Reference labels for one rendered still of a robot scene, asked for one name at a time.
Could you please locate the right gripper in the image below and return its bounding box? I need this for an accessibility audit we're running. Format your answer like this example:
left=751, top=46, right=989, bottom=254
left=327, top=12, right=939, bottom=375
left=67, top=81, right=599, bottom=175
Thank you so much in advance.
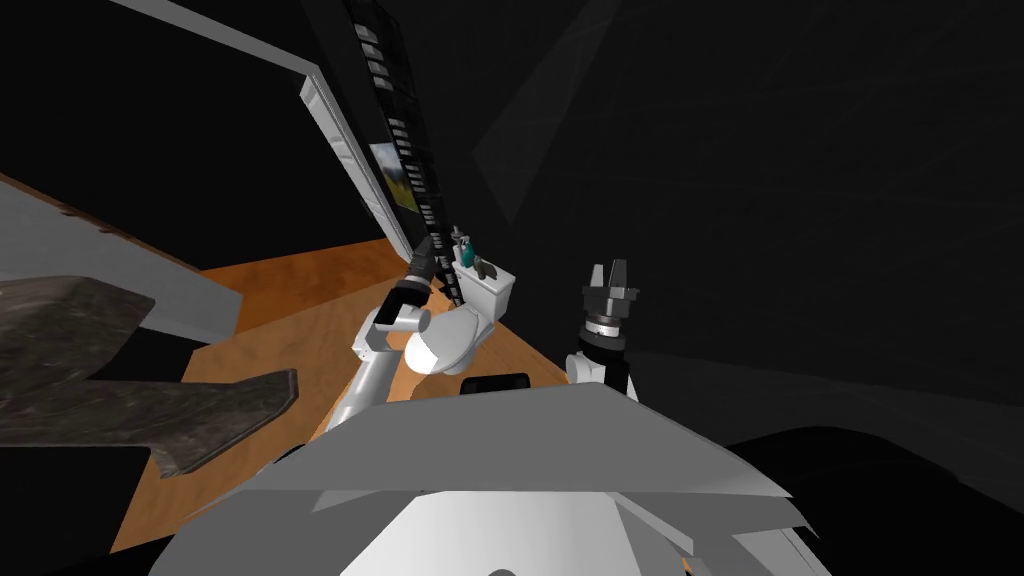
left=580, top=258, right=642, bottom=323

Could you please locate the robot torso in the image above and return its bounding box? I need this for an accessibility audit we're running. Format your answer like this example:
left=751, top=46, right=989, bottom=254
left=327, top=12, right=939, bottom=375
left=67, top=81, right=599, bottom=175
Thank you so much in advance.
left=147, top=371, right=833, bottom=576

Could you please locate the tall dark shelf rack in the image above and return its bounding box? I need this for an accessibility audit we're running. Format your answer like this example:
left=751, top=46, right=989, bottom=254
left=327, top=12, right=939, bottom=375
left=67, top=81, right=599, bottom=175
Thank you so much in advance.
left=342, top=0, right=469, bottom=309

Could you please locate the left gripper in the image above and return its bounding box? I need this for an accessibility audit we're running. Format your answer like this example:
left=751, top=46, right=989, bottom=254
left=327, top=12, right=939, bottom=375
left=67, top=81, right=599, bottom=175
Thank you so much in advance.
left=408, top=237, right=438, bottom=282

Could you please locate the white door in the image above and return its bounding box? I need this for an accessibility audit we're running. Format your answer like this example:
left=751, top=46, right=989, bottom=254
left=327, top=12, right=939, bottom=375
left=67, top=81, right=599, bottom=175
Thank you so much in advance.
left=110, top=0, right=419, bottom=261

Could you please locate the dark stone counter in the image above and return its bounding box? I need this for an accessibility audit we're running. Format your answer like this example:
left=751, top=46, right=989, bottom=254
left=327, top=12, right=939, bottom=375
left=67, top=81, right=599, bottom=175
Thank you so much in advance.
left=0, top=275, right=301, bottom=481

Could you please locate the white toilet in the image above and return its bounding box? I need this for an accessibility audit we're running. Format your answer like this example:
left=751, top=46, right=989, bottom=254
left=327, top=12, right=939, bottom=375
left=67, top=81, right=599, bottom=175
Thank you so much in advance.
left=403, top=259, right=517, bottom=377

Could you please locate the framed landscape picture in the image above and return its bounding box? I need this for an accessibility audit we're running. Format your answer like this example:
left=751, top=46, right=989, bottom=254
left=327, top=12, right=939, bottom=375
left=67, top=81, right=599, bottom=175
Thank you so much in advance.
left=368, top=141, right=423, bottom=215

